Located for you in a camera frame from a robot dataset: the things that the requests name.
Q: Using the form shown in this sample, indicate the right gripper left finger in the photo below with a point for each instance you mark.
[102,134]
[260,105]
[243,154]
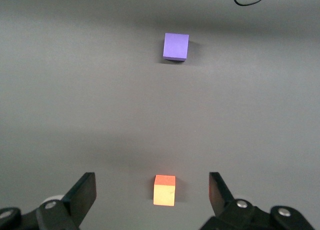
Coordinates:
[82,195]

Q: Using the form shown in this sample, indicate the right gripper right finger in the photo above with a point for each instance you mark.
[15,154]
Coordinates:
[217,192]

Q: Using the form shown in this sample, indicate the orange foam block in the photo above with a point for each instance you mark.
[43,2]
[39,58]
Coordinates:
[163,193]

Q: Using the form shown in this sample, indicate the purple foam block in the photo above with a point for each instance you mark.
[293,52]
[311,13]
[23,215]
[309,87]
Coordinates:
[175,46]

